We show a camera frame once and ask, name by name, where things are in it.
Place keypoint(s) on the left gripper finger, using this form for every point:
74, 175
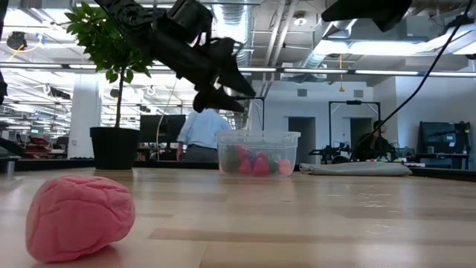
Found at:
236, 80
215, 98

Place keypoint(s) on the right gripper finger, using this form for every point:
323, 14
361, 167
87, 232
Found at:
368, 11

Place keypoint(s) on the small pink toy fruit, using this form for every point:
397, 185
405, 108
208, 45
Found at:
284, 167

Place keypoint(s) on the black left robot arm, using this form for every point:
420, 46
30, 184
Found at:
130, 16

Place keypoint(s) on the clear plastic tupperware container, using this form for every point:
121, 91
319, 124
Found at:
260, 137

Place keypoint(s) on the person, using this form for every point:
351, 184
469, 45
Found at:
201, 130
373, 145

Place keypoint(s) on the black background monitor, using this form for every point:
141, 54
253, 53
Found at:
160, 128

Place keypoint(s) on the green potted plant black pot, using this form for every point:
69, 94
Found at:
115, 149

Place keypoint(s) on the grey folded cloth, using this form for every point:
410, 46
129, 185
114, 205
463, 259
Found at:
353, 168

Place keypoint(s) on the black cabinet with screen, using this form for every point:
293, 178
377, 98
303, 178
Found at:
442, 139

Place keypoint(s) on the black ceiling-mounted device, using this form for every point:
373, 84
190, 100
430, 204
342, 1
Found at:
16, 40

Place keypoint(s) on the pink wrinkled toy fruit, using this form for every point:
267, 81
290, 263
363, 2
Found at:
78, 219

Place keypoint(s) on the black metal frame stand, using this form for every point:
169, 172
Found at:
353, 102
263, 111

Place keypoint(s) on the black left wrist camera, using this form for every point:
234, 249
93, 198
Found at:
189, 18

